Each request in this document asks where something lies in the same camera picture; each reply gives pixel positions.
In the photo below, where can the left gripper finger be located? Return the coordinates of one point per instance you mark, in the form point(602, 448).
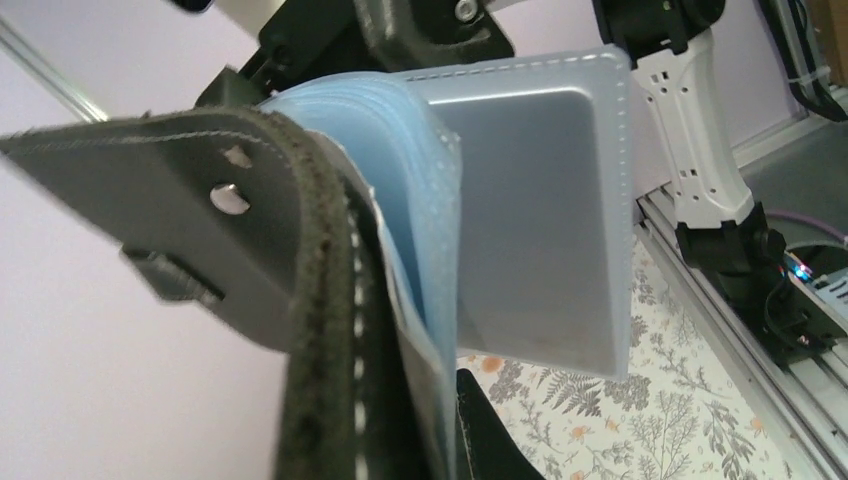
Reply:
point(485, 449)

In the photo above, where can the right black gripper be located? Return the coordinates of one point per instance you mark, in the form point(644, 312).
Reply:
point(302, 40)

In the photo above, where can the black leather card holder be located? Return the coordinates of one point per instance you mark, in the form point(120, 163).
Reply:
point(323, 222)

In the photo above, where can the silver grey card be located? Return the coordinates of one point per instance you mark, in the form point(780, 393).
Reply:
point(543, 260)

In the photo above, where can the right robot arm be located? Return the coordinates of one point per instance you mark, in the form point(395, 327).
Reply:
point(721, 229)

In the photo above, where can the floral table mat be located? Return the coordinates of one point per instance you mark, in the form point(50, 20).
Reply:
point(677, 415)

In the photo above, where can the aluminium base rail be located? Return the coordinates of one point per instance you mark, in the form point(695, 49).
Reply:
point(804, 409)

